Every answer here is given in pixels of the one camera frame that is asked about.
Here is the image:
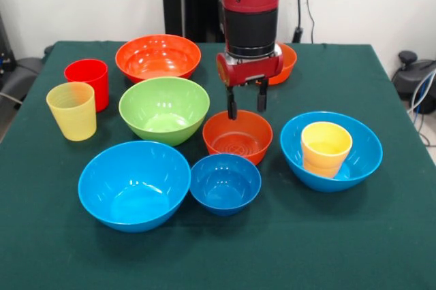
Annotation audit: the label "red cup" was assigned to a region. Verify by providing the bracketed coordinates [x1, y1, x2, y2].
[63, 59, 110, 113]

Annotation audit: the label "large orange bowl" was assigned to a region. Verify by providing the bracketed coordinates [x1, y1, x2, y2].
[114, 33, 202, 84]

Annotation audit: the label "orange bowl with ringed bottom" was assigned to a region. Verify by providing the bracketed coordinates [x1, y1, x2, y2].
[202, 110, 274, 166]

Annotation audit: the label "large blue bowl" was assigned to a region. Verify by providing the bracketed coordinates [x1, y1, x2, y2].
[77, 140, 192, 233]
[279, 111, 384, 193]

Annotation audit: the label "small dark blue bowl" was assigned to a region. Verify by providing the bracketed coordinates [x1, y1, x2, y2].
[189, 153, 263, 217]

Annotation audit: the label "small plain orange bowl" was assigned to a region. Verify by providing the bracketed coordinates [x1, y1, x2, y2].
[268, 43, 298, 86]

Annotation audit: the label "thin black cable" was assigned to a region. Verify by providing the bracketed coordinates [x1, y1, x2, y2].
[306, 0, 316, 44]

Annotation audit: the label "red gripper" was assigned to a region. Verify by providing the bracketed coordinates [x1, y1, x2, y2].
[216, 50, 285, 120]

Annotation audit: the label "dark green tablecloth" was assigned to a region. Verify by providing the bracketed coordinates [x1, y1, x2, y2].
[0, 40, 436, 290]

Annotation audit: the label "translucent yellow cup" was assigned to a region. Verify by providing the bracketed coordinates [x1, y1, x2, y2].
[46, 82, 97, 142]

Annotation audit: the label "white and blue cables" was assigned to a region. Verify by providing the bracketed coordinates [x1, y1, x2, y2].
[407, 68, 436, 148]

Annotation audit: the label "stack of yellow cups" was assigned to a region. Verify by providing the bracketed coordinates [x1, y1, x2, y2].
[300, 121, 354, 180]

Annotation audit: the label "green bowl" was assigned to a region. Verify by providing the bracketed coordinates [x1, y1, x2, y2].
[118, 76, 211, 147]

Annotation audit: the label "black cable with plug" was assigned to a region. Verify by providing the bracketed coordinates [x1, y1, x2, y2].
[292, 0, 305, 44]

